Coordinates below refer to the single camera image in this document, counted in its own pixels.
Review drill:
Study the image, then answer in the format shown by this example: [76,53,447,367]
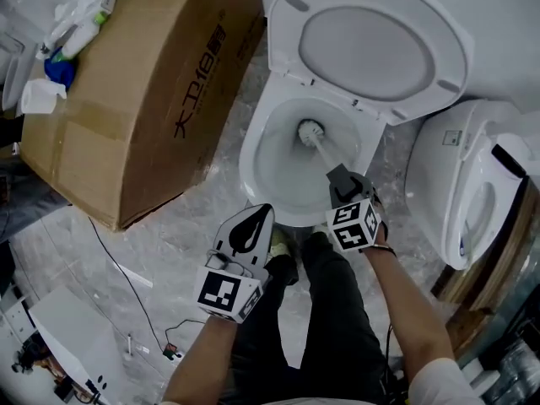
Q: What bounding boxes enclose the white tissue roll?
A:
[20,78,68,116]

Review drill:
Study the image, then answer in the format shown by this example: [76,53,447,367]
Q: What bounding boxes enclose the white smart toilet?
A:
[403,99,531,272]

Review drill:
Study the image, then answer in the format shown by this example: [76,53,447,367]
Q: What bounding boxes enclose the person's white shirt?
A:
[407,359,486,405]

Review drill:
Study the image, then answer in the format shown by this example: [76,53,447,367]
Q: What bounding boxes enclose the black bag with yellow marks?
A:
[379,363,411,405]

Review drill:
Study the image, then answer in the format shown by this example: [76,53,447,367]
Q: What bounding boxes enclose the white toilet brush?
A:
[297,118,341,175]

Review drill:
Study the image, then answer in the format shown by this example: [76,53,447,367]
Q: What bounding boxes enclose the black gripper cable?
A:
[381,324,394,396]

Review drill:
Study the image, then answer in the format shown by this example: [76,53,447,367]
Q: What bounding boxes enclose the person's left forearm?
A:
[162,316,240,405]

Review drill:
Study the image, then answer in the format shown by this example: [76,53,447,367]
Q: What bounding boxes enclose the black floor cable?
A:
[86,215,168,354]

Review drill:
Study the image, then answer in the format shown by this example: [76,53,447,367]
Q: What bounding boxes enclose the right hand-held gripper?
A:
[325,163,383,253]

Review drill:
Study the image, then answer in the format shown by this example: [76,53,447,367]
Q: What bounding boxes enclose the person's right leg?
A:
[290,232,389,405]

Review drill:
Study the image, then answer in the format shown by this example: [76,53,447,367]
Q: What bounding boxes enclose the person's right forearm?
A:
[362,245,456,390]

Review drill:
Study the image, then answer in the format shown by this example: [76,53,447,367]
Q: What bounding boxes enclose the white bottle with green cap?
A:
[61,10,111,57]

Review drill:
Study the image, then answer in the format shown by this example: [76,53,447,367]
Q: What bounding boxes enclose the white cabinet with black marks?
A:
[28,284,127,405]

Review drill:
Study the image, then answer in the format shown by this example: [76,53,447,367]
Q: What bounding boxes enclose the person's left shoe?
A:
[269,228,290,257]

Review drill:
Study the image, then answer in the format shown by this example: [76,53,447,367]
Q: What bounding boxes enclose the white spray bottle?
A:
[35,14,81,61]

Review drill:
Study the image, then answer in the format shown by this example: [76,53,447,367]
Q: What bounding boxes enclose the blue cloth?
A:
[44,48,78,90]

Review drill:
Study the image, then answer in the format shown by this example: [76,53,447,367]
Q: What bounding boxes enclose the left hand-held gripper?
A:
[196,203,275,324]

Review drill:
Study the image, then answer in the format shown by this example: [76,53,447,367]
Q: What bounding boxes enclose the person's leg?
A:
[290,232,389,405]
[229,253,300,405]

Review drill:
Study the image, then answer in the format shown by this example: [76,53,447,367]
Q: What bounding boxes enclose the white toilet with raised lid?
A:
[238,0,476,227]

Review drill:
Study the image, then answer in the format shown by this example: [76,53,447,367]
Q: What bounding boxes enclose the brown cardboard box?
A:
[19,0,267,232]

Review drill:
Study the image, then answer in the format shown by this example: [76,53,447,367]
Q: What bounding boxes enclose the person's left leg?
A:
[229,253,300,405]

